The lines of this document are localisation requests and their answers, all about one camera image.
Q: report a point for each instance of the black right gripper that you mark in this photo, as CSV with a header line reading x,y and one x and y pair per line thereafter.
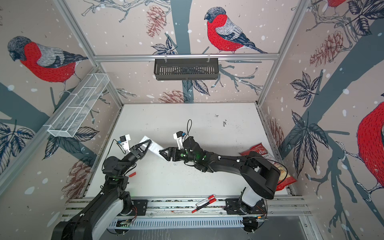
x,y
173,149

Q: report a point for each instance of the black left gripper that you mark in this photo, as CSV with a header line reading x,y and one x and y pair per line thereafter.
x,y
137,153

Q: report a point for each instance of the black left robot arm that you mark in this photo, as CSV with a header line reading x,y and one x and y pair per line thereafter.
x,y
113,200

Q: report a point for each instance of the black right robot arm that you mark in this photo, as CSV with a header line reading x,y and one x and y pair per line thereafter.
x,y
260,174

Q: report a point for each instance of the red marker pen upper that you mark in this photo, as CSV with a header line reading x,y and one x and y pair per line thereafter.
x,y
205,200

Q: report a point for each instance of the red marker pen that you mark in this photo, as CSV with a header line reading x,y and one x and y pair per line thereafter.
x,y
204,205
205,200

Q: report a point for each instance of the red marker pen lower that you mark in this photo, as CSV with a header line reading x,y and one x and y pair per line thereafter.
x,y
204,205

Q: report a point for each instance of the aluminium horizontal crossbar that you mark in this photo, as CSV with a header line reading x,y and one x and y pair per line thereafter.
x,y
149,58

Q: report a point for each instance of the red chips bag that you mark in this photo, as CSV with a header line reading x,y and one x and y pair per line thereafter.
x,y
285,178

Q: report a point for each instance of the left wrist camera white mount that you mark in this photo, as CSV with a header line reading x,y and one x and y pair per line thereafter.
x,y
124,142

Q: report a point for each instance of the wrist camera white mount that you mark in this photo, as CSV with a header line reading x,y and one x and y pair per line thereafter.
x,y
179,136
124,142

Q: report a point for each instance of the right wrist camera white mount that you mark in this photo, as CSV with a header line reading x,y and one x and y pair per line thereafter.
x,y
179,136

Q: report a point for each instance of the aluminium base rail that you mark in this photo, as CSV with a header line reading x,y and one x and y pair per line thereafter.
x,y
178,213

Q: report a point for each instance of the white wire mesh basket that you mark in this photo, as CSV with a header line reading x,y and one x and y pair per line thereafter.
x,y
81,102

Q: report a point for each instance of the black wall basket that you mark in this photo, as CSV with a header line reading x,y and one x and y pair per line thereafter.
x,y
186,69

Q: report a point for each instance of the aluminium frame corner post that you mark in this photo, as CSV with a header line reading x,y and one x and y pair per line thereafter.
x,y
72,23

